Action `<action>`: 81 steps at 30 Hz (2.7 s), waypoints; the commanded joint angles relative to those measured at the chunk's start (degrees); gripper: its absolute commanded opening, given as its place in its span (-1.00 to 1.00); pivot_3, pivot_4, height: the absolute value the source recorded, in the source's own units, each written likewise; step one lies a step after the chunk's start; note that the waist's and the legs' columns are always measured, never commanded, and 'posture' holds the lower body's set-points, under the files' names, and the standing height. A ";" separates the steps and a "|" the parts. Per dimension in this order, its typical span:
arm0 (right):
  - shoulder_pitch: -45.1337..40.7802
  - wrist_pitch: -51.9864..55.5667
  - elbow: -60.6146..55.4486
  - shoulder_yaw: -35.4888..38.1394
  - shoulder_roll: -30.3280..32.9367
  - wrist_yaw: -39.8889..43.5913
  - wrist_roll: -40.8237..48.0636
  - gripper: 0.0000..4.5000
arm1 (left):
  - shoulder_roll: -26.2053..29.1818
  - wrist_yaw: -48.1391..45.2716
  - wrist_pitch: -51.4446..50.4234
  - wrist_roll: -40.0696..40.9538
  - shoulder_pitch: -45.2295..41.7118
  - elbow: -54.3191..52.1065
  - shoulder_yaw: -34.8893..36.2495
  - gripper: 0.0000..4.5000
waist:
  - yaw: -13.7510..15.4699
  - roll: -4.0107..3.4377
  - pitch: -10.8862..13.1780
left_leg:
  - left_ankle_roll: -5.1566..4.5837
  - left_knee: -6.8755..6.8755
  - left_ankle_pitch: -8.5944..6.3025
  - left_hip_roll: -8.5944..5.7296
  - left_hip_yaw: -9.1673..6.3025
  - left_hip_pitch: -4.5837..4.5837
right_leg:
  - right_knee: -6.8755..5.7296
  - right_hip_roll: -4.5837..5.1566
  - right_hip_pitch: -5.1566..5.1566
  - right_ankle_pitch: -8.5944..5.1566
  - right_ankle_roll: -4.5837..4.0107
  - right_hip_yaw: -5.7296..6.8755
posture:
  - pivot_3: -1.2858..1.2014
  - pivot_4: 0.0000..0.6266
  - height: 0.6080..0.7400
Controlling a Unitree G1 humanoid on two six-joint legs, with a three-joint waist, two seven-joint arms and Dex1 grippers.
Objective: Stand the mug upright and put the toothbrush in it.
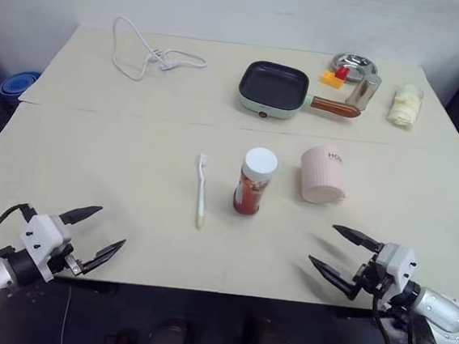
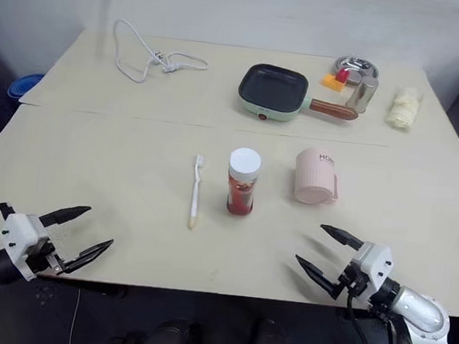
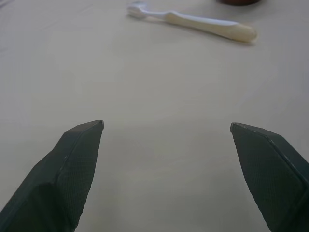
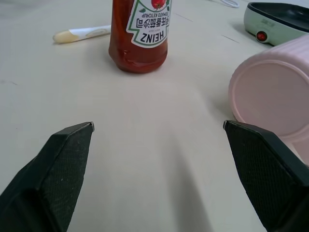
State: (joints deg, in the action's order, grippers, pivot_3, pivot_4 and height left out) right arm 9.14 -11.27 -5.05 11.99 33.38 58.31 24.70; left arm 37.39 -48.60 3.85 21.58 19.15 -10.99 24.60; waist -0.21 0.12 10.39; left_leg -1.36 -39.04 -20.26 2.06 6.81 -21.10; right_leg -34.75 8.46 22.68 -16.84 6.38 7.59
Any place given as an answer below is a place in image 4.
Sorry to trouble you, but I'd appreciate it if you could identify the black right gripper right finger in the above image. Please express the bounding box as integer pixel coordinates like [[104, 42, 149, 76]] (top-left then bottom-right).
[[223, 120, 309, 232]]

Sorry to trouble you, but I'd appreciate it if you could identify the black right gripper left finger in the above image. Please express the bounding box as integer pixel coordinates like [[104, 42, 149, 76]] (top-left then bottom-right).
[[0, 121, 95, 232]]

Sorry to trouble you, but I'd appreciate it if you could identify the pink ribbed cup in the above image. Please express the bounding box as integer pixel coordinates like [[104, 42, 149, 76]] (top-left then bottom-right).
[[228, 34, 309, 167]]

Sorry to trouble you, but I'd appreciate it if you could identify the white cream tube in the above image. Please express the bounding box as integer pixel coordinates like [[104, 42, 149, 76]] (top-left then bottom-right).
[[53, 24, 112, 45]]

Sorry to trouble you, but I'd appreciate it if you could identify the pale green electric cooking pot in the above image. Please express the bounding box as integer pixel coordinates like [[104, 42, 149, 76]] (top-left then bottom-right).
[[243, 1, 309, 47]]

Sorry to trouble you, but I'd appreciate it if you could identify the red Heinz ketchup bottle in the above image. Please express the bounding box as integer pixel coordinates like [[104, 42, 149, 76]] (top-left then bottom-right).
[[108, 0, 173, 74]]

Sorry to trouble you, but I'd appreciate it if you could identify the white cable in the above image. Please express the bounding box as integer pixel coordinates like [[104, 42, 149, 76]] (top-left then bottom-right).
[[218, 0, 241, 8]]

